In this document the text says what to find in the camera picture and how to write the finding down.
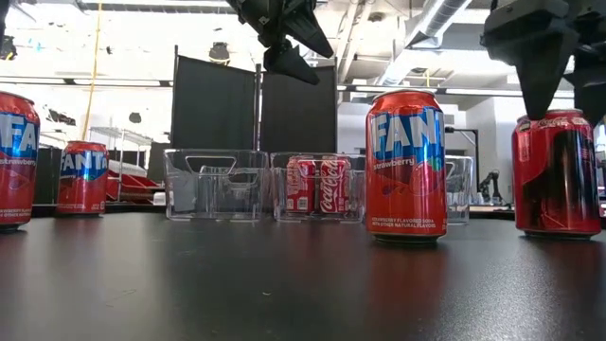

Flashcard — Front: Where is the black low partition wall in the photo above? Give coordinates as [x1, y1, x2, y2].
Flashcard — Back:
[32, 146, 61, 206]

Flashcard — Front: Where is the black metal stand frame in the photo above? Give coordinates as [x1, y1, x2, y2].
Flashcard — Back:
[444, 125, 480, 157]

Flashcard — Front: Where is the black ceiling spotlight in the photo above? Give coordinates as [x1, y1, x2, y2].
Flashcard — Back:
[207, 41, 232, 65]

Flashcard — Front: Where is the silver ceiling air duct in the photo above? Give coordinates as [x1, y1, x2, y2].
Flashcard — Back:
[378, 0, 474, 86]

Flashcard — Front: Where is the yellow hanging cord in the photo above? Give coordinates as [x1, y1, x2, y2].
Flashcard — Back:
[80, 0, 104, 142]

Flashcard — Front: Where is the black ceiling lamp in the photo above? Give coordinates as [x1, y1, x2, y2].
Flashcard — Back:
[0, 35, 18, 62]

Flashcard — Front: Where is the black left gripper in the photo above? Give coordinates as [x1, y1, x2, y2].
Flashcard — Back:
[225, 0, 335, 87]

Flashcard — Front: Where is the black divider panel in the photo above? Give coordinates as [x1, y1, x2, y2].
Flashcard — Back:
[169, 45, 259, 152]
[258, 57, 339, 155]

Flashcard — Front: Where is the red plastic storage bin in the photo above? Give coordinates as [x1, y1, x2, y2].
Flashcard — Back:
[107, 158, 165, 205]

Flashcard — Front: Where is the long ceiling light strip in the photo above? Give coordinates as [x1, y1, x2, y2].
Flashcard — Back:
[336, 83, 577, 99]
[0, 76, 174, 88]

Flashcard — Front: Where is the red Fanta strawberry can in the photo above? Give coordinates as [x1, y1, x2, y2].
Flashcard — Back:
[364, 88, 449, 245]
[55, 139, 111, 218]
[0, 90, 42, 233]

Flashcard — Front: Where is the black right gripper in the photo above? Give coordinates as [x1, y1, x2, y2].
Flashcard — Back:
[480, 0, 606, 128]

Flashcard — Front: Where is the metal wire shelf rack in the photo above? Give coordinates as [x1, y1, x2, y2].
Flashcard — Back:
[87, 125, 165, 206]

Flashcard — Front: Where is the clear plastic bin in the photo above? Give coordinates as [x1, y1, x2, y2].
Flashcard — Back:
[444, 154, 474, 225]
[163, 149, 272, 223]
[269, 151, 368, 224]

